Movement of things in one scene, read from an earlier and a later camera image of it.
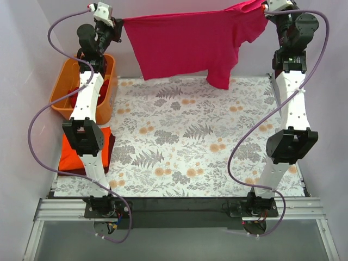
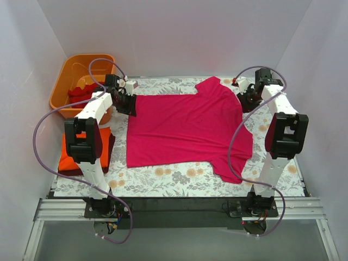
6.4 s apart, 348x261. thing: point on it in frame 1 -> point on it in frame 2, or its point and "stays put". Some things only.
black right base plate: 239,208 stays put
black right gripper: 273,13 -> 245,101
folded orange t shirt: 69,158 stays put
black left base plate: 122,210 stays put
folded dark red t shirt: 81,171 stays put
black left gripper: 117,30 -> 126,103
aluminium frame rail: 289,210 stays put
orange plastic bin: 68,80 stays put
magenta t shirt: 197,44 -> 190,128
